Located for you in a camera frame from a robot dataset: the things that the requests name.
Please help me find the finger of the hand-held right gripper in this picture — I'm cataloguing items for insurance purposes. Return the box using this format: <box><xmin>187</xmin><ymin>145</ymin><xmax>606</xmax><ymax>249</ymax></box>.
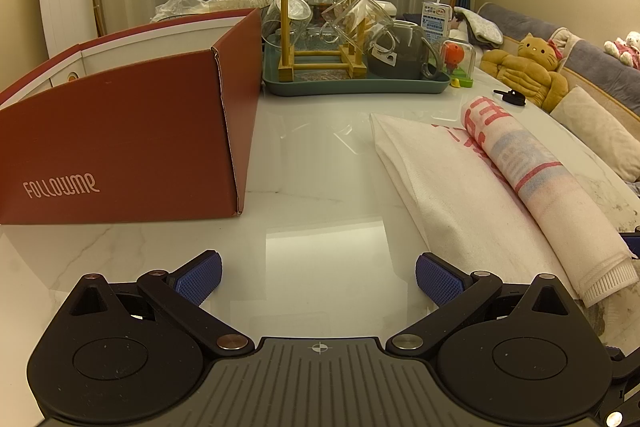
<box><xmin>600</xmin><ymin>346</ymin><xmax>640</xmax><ymax>427</ymax></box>
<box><xmin>619</xmin><ymin>231</ymin><xmax>640</xmax><ymax>258</ymax></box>

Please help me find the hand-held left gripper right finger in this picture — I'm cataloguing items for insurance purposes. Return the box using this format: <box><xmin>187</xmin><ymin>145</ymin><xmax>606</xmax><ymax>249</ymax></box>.
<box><xmin>386</xmin><ymin>251</ymin><xmax>577</xmax><ymax>358</ymax></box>

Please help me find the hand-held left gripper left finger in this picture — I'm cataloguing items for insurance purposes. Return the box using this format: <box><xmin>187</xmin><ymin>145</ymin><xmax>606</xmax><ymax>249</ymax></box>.
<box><xmin>65</xmin><ymin>250</ymin><xmax>254</xmax><ymax>358</ymax></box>

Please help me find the white printed shopping bag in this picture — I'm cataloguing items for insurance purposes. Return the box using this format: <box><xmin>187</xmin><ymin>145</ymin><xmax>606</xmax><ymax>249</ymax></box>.
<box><xmin>370</xmin><ymin>96</ymin><xmax>640</xmax><ymax>308</ymax></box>

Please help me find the red cardboard box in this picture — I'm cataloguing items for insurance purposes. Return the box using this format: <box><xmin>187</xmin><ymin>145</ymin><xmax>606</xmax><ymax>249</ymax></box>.
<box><xmin>0</xmin><ymin>7</ymin><xmax>263</xmax><ymax>225</ymax></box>

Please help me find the beige cushion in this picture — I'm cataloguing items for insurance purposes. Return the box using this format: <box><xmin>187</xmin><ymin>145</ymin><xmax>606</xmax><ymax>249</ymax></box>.
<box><xmin>550</xmin><ymin>86</ymin><xmax>640</xmax><ymax>182</ymax></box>

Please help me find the grey sofa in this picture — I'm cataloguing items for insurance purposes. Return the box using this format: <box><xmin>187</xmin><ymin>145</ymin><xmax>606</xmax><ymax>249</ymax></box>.
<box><xmin>475</xmin><ymin>2</ymin><xmax>640</xmax><ymax>188</ymax></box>

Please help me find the pink white plush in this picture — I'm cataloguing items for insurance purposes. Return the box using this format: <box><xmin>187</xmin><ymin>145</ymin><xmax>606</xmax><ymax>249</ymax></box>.
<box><xmin>604</xmin><ymin>31</ymin><xmax>640</xmax><ymax>68</ymax></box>

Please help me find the yellow muscular cat plush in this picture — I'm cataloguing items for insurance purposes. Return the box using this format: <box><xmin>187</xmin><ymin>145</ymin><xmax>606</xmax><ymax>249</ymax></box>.
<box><xmin>480</xmin><ymin>33</ymin><xmax>568</xmax><ymax>112</ymax></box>

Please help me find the teal tray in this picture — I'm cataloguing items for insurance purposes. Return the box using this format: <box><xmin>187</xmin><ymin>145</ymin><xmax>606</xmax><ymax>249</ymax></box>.
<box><xmin>262</xmin><ymin>34</ymin><xmax>451</xmax><ymax>96</ymax></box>

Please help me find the orange toy in clear case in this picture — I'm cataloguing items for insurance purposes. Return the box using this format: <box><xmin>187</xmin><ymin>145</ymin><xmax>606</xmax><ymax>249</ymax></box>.
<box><xmin>440</xmin><ymin>38</ymin><xmax>476</xmax><ymax>88</ymax></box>

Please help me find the grey glass pitcher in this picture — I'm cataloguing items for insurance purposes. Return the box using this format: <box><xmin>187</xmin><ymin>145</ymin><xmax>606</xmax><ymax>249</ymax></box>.
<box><xmin>367</xmin><ymin>21</ymin><xmax>443</xmax><ymax>78</ymax></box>

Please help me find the grey white quilted cloth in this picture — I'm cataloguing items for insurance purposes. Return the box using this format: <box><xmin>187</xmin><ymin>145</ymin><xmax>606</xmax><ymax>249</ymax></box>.
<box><xmin>452</xmin><ymin>7</ymin><xmax>503</xmax><ymax>48</ymax></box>

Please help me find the wooden cup rack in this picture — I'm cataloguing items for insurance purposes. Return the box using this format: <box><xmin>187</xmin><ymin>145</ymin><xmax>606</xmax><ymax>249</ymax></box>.
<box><xmin>279</xmin><ymin>0</ymin><xmax>368</xmax><ymax>82</ymax></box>

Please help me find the milk carton with straw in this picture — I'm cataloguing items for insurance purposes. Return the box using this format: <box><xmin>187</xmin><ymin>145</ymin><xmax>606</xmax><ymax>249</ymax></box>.
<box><xmin>420</xmin><ymin>0</ymin><xmax>453</xmax><ymax>40</ymax></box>

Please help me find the clear glass cup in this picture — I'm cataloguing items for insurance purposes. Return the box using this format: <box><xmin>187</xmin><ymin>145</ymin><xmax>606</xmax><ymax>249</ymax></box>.
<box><xmin>322</xmin><ymin>0</ymin><xmax>396</xmax><ymax>58</ymax></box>
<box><xmin>262</xmin><ymin>0</ymin><xmax>311</xmax><ymax>48</ymax></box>

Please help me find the white lidded pot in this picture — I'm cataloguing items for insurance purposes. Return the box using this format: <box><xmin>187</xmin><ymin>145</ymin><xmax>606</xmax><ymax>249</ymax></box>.
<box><xmin>367</xmin><ymin>0</ymin><xmax>398</xmax><ymax>20</ymax></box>

